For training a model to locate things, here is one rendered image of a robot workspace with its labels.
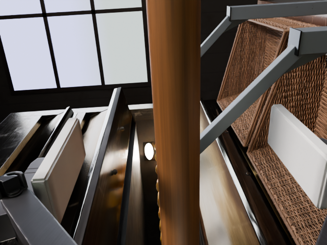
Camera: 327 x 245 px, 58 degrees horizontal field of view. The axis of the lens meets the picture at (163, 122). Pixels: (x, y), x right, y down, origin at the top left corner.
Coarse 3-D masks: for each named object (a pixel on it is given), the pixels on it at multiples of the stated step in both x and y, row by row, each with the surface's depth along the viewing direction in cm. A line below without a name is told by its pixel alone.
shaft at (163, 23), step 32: (160, 0) 15; (192, 0) 15; (160, 32) 16; (192, 32) 16; (160, 64) 16; (192, 64) 16; (160, 96) 17; (192, 96) 17; (160, 128) 18; (192, 128) 18; (160, 160) 19; (192, 160) 19; (160, 192) 21; (192, 192) 20; (192, 224) 21
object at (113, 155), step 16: (112, 112) 137; (128, 112) 170; (112, 128) 125; (128, 128) 158; (112, 144) 118; (128, 144) 148; (112, 160) 112; (96, 176) 92; (112, 176) 107; (96, 192) 87; (112, 192) 102; (96, 208) 84; (112, 208) 97; (80, 224) 75; (96, 224) 80; (112, 224) 93; (80, 240) 70; (96, 240) 78; (112, 240) 90
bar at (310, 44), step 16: (320, 0) 96; (240, 16) 94; (256, 16) 95; (272, 16) 95; (288, 16) 95; (304, 32) 50; (320, 32) 50; (208, 48) 99; (288, 48) 53; (304, 48) 51; (320, 48) 51; (272, 64) 54; (288, 64) 53; (256, 80) 56; (272, 80) 55; (240, 96) 57; (256, 96) 56; (224, 112) 58; (240, 112) 57; (208, 128) 59; (224, 128) 59; (208, 144) 60
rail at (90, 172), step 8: (112, 96) 158; (112, 104) 148; (104, 128) 124; (96, 152) 107; (96, 160) 102; (88, 176) 94; (88, 184) 90; (80, 200) 84; (80, 208) 81; (80, 216) 78; (72, 224) 76; (72, 232) 73
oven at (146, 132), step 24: (144, 120) 180; (144, 168) 195; (240, 168) 117; (144, 192) 204; (120, 216) 109; (144, 216) 197; (264, 216) 93; (120, 240) 99; (144, 240) 183; (288, 240) 85
